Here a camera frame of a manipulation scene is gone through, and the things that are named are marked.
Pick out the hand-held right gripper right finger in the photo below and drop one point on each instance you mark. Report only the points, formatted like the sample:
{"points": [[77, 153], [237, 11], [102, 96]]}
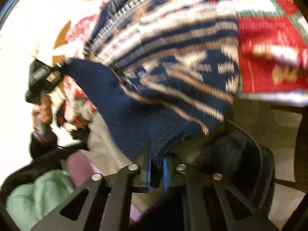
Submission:
{"points": [[165, 173]]}

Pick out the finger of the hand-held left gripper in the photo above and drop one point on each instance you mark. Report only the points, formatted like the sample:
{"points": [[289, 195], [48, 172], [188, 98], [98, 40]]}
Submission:
{"points": [[64, 65]]}

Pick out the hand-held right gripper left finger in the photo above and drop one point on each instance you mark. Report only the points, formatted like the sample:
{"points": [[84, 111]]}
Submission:
{"points": [[149, 173]]}

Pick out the navy patterned knit sweater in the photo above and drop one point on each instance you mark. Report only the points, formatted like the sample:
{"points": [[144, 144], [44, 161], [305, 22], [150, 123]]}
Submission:
{"points": [[168, 77]]}

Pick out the person's left forearm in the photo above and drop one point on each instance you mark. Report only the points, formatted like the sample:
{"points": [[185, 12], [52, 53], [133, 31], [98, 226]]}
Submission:
{"points": [[42, 144]]}

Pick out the person's left hand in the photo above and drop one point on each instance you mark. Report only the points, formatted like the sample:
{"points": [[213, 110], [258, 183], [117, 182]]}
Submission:
{"points": [[43, 115]]}

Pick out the black laundry basket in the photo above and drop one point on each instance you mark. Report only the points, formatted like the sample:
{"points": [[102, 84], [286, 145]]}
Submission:
{"points": [[228, 154]]}

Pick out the purple cloth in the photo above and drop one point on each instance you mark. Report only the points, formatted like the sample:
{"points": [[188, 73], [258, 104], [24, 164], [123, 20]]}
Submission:
{"points": [[80, 170]]}

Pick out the green cloth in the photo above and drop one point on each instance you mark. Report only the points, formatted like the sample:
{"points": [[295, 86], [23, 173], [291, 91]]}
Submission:
{"points": [[36, 197]]}

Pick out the red printed bedspread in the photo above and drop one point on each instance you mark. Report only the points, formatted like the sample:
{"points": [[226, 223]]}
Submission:
{"points": [[264, 33]]}

